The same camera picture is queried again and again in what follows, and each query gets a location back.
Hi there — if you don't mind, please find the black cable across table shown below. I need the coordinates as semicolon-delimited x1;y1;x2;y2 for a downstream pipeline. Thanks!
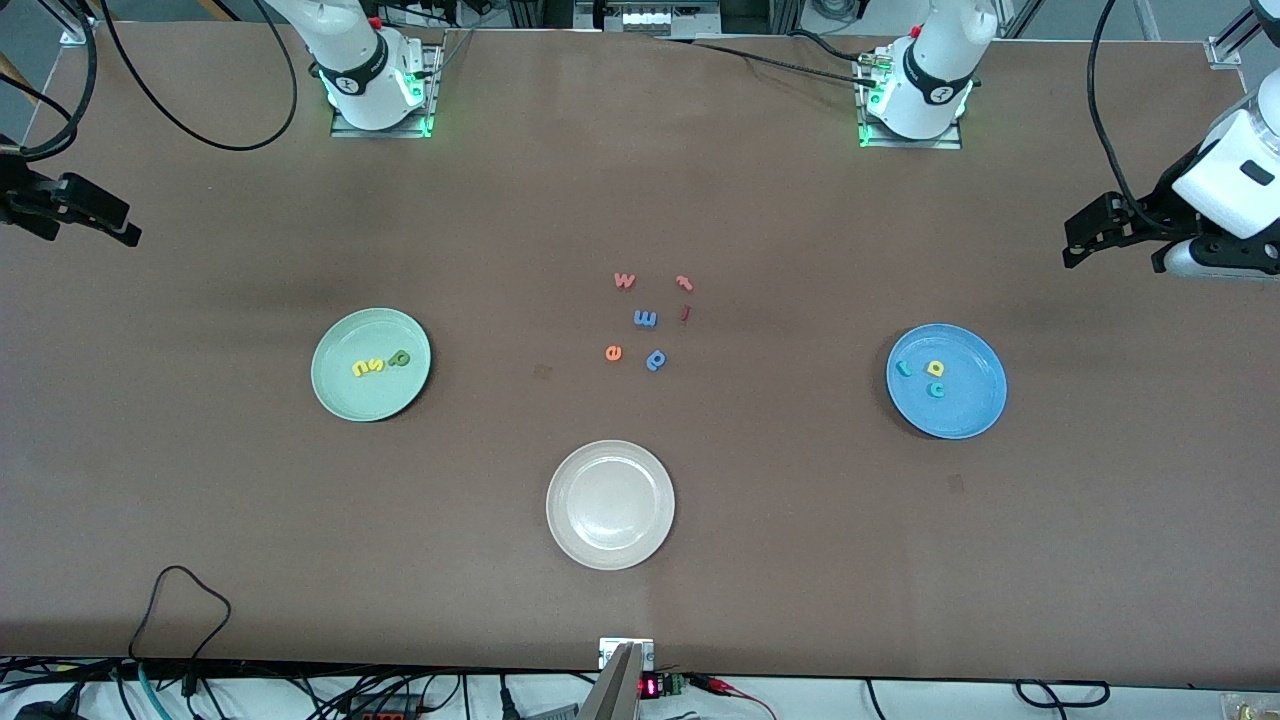
660;30;886;91

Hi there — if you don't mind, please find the red wire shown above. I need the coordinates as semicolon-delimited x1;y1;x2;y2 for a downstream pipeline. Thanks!
690;675;779;720

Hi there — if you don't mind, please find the green plate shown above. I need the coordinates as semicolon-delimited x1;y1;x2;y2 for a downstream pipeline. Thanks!
311;307;433;422

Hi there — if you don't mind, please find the grey metal camera bracket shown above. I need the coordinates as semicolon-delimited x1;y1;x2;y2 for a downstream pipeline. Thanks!
578;642;643;720

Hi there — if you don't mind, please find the wooden stick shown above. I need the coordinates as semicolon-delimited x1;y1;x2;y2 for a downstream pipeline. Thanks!
0;52;41;107

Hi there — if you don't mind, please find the aluminium frame profile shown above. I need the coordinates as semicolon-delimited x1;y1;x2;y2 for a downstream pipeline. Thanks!
58;0;99;47
1205;0;1280;69

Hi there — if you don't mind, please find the white tag plate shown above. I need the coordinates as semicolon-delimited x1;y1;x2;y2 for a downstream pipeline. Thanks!
599;637;655;670

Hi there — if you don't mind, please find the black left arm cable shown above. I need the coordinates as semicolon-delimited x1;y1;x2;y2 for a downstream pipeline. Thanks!
1088;0;1141;206

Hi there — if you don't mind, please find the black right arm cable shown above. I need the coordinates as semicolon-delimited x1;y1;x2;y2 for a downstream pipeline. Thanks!
0;0;301;161

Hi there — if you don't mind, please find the metal device with white connectors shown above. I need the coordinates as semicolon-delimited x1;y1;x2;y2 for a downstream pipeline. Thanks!
573;0;723;37

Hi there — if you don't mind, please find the black coiled cable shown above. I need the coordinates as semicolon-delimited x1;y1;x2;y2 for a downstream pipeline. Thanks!
1015;679;1111;709

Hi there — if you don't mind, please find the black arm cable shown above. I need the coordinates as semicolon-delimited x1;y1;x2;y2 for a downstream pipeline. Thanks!
1088;0;1141;206
0;0;301;161

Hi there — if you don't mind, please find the looped thin black cable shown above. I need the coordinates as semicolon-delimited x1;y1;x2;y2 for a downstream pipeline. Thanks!
128;565;233;663

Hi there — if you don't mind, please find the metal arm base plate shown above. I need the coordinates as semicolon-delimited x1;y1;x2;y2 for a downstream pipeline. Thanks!
330;42;441;139
855;48;966;151

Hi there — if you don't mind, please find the blue plate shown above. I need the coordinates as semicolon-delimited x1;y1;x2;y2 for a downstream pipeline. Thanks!
886;323;1008;440

